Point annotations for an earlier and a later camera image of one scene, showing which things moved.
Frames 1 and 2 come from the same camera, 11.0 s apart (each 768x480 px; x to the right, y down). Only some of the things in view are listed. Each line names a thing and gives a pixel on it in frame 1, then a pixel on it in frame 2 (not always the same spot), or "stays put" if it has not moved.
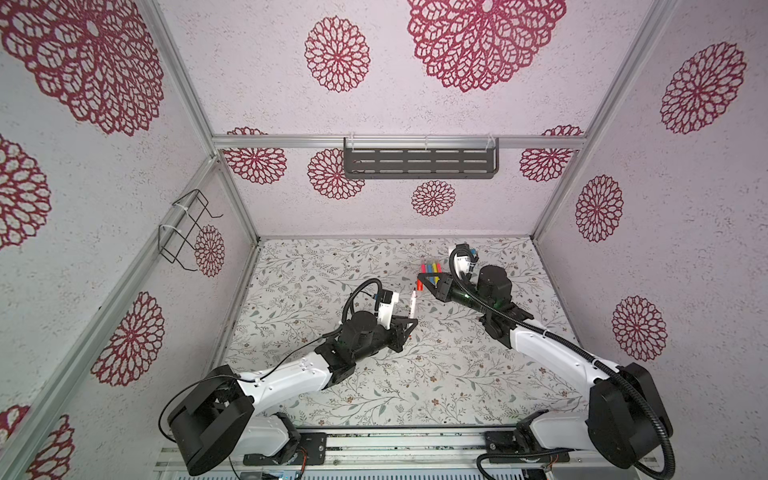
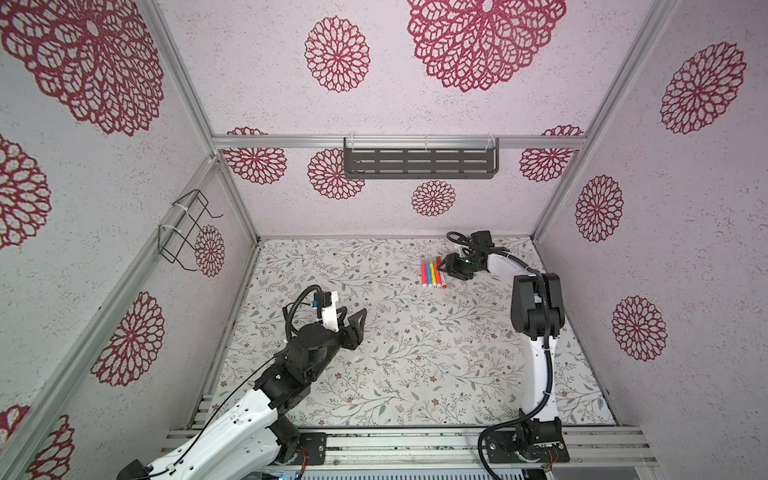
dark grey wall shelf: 421,157 stays put
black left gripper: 398,325 → 358,329
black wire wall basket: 178,243 stays put
